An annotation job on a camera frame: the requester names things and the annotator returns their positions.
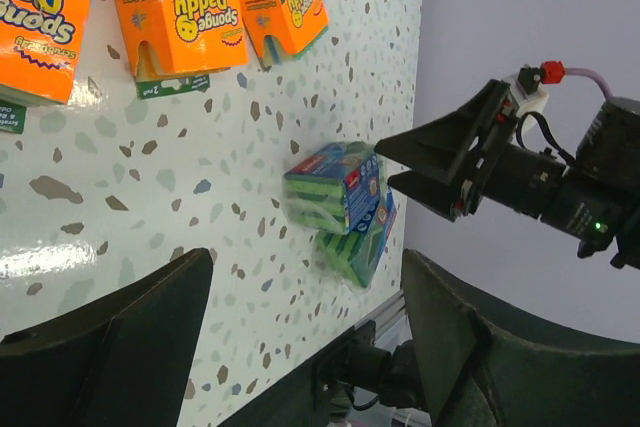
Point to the blue Vileda pack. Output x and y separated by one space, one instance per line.
355 256
336 187

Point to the yellow top sponge box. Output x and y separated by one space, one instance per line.
174 45

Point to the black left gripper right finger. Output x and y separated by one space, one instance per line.
485 362

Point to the aluminium frame rail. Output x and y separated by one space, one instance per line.
389 318

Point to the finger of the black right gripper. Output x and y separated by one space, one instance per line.
442 193
437 149

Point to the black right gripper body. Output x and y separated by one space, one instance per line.
519 164

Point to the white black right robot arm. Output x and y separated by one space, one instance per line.
598 197

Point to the green top sponge box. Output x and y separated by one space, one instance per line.
40 48
283 30

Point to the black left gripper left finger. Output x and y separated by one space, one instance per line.
121 360

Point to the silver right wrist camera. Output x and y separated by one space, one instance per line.
528 85

